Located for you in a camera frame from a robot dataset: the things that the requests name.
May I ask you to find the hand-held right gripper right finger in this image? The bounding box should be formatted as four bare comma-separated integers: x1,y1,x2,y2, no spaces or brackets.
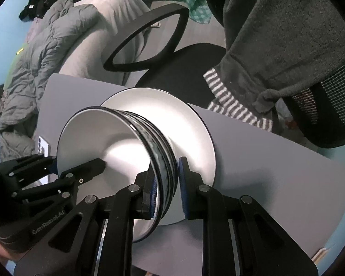
177,157,319,276

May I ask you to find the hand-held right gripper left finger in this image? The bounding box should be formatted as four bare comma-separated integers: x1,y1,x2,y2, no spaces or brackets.
14,171,158,276

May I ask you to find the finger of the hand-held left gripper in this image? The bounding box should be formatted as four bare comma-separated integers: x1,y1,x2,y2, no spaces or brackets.
11,158,107,204
0,154,58,184

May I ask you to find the white plate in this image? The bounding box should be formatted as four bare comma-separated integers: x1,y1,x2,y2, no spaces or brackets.
99,88,217,226

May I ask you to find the white phone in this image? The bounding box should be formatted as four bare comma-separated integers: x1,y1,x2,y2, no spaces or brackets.
36,135,50,157

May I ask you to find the grey puffer jacket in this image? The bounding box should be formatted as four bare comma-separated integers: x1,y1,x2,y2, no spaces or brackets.
0,0,100,161

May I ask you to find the black office chair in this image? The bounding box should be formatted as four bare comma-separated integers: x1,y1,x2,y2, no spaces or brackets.
103,4,345,148

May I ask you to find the lavender cloth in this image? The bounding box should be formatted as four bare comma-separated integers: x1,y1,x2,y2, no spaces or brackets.
24,20,46,48

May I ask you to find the bed with grey sheet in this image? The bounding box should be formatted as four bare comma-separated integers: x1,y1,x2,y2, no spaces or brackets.
57,0,156,87

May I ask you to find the pile of black clothes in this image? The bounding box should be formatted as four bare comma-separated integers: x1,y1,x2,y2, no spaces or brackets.
19,0,75,20

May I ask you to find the green checkered cloth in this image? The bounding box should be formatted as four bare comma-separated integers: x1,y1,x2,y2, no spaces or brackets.
83,0,212,25

